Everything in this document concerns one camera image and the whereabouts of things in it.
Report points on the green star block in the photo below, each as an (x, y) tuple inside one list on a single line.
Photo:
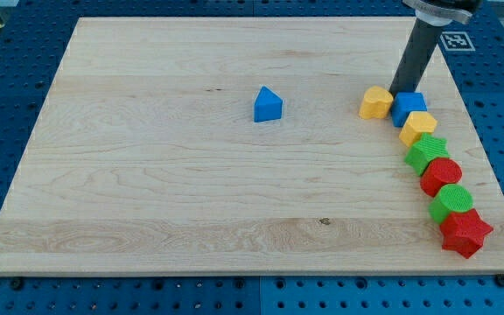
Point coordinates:
[(426, 149)]

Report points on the green cylinder block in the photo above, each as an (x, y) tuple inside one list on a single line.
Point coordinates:
[(451, 198)]

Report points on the black bolt front left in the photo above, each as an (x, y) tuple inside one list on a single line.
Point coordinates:
[(16, 284)]

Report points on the blue triangular prism block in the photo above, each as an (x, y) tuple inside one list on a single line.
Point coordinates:
[(268, 106)]

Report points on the red star block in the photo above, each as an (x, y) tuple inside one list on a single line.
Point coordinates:
[(464, 233)]

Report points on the wooden board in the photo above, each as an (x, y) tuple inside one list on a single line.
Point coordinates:
[(145, 159)]

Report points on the white fiducial marker tag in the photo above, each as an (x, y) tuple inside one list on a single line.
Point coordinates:
[(456, 41)]

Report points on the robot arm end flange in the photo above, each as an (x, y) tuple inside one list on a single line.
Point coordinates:
[(443, 12)]

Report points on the yellow heart block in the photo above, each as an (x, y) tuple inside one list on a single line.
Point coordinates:
[(376, 103)]

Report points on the yellow hexagon block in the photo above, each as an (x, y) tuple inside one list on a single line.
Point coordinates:
[(417, 123)]

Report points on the blue cube block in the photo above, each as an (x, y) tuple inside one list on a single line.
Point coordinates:
[(404, 103)]

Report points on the black bolt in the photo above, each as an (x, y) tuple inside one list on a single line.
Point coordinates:
[(499, 280), (16, 284)]

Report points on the red cylinder block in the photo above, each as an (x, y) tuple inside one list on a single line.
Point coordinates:
[(440, 171)]

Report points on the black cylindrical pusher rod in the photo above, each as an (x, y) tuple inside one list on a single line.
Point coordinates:
[(415, 58)]

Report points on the black bolt front right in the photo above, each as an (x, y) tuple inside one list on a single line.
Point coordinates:
[(499, 280)]

